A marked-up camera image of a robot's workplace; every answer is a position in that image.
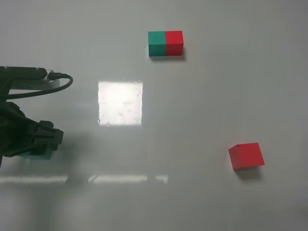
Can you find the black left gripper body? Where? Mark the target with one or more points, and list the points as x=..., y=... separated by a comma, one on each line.
x=15, y=131

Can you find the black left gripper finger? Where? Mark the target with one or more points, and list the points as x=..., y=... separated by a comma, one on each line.
x=46, y=137

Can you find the green template cube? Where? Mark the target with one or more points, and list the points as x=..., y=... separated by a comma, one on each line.
x=156, y=43

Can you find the red template cube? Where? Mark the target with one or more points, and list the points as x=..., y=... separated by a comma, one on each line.
x=174, y=43

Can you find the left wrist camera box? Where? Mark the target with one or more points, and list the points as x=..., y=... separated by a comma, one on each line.
x=27, y=78

